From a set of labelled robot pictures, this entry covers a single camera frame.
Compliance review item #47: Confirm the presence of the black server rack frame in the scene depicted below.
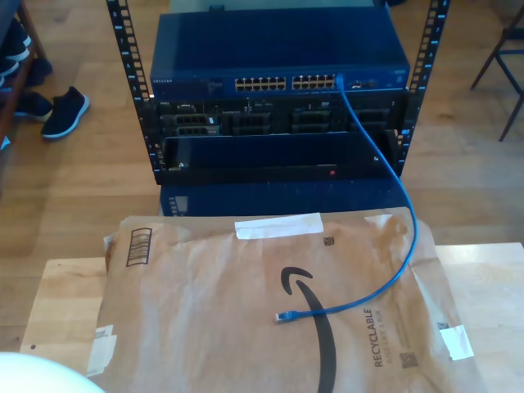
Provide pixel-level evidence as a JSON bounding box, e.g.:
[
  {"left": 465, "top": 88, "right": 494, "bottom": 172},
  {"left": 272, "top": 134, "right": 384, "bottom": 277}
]
[{"left": 105, "top": 0, "right": 451, "bottom": 187}]

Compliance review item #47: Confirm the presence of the grey flat panel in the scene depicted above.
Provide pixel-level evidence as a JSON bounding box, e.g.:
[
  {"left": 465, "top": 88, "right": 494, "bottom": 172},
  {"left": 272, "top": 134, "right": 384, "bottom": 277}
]
[{"left": 169, "top": 0, "right": 388, "bottom": 16}]

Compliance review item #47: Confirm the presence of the black shoe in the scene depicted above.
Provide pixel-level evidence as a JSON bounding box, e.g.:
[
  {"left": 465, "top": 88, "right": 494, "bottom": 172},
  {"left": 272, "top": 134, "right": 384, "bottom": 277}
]
[{"left": 24, "top": 56, "right": 54, "bottom": 88}]

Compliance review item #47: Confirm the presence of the dark sneaker white sole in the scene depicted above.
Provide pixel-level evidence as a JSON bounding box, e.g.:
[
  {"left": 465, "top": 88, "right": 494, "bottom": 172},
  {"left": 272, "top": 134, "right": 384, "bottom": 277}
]
[
  {"left": 14, "top": 90, "right": 54, "bottom": 123},
  {"left": 0, "top": 18, "right": 33, "bottom": 62},
  {"left": 0, "top": 56, "right": 20, "bottom": 79},
  {"left": 40, "top": 85, "right": 91, "bottom": 140}
]

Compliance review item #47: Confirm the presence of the black rack server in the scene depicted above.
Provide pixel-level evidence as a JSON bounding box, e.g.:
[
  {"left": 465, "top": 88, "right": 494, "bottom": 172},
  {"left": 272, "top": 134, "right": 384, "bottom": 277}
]
[{"left": 154, "top": 97, "right": 410, "bottom": 136}]

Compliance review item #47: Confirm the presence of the blue network switch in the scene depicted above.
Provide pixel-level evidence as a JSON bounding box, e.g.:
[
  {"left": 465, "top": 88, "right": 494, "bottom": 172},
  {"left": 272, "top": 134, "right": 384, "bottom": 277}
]
[{"left": 149, "top": 7, "right": 412, "bottom": 99}]

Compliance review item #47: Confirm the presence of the brown packing paper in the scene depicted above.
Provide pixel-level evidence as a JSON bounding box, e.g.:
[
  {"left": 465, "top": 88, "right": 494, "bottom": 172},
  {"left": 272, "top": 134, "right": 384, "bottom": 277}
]
[{"left": 81, "top": 206, "right": 488, "bottom": 393}]

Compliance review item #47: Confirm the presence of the blue network cable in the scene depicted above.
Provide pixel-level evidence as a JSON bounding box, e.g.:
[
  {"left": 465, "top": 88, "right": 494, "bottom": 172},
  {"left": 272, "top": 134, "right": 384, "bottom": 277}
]
[{"left": 273, "top": 73, "right": 419, "bottom": 325}]

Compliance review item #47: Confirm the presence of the dark metal chair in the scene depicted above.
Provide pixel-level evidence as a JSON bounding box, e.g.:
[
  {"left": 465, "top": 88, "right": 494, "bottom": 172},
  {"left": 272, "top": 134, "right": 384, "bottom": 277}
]
[{"left": 469, "top": 3, "right": 524, "bottom": 143}]

